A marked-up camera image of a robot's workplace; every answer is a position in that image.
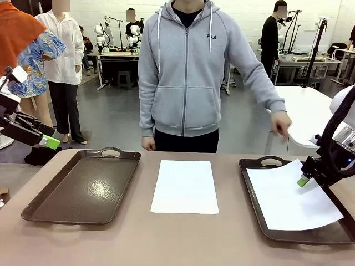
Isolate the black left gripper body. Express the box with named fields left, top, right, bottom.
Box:
left=0, top=103, right=23, bottom=131

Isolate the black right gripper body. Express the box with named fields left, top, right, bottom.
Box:
left=301, top=156, right=333, bottom=186

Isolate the white A4 paper sheet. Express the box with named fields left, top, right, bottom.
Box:
left=150, top=160, right=220, bottom=215
left=246, top=158, right=344, bottom=231

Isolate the person's left forearm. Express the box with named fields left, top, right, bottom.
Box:
left=238, top=63, right=287, bottom=115

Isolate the person's right forearm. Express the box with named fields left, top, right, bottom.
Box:
left=138, top=88, right=156, bottom=139

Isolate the person's left hand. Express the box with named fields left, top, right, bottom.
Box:
left=270, top=110, right=293, bottom=142

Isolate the person's right hand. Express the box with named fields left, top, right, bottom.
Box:
left=141, top=135, right=156, bottom=152

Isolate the black bag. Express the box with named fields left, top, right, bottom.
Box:
left=24, top=146, right=63, bottom=166

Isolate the white round stand base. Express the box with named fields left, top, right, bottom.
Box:
left=0, top=135, right=14, bottom=150

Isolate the brown plastic serving tray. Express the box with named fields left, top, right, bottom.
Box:
left=238, top=156, right=355, bottom=245
left=21, top=146, right=142, bottom=225

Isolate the white table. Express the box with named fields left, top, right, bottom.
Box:
left=265, top=85, right=333, bottom=156

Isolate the figure in white jacket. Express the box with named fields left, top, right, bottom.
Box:
left=35, top=0, right=88, bottom=145

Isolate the seated person in dark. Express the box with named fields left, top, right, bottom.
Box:
left=78, top=25, right=95, bottom=77

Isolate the grey plastic stool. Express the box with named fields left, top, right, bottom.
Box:
left=116, top=70, right=133, bottom=90

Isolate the background robot workbench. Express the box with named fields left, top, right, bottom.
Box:
left=88, top=50, right=140, bottom=91

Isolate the long white background desk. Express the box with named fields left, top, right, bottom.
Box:
left=273, top=52, right=342, bottom=86

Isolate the black tripod stand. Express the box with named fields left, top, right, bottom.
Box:
left=301, top=18, right=328, bottom=89

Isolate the white board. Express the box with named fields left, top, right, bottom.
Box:
left=294, top=29, right=322, bottom=53

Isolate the standing person in black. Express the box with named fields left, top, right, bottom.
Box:
left=260, top=0, right=288, bottom=78

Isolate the background person in black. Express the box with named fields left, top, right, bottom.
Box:
left=125, top=8, right=145, bottom=37

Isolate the person in grey hoodie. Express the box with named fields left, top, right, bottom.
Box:
left=138, top=0, right=288, bottom=154

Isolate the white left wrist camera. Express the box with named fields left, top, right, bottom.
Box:
left=4, top=65, right=28, bottom=84

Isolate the black braided cable bundle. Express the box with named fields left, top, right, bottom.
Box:
left=316, top=87, right=355, bottom=187

